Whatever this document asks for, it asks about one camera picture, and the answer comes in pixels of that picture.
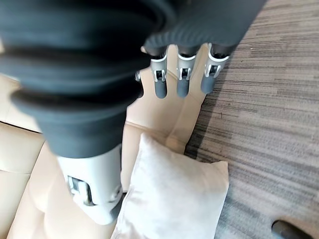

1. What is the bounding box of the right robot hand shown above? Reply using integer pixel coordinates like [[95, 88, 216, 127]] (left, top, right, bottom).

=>
[[0, 0, 269, 226]]

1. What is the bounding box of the cream white cushion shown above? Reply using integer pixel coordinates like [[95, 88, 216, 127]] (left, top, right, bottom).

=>
[[110, 132, 230, 239]]

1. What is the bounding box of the dark robot foot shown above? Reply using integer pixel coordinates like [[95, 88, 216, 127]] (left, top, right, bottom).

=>
[[271, 219, 314, 239]]

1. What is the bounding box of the beige leather sofa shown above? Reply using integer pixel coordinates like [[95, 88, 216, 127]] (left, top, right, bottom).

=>
[[0, 37, 212, 239]]

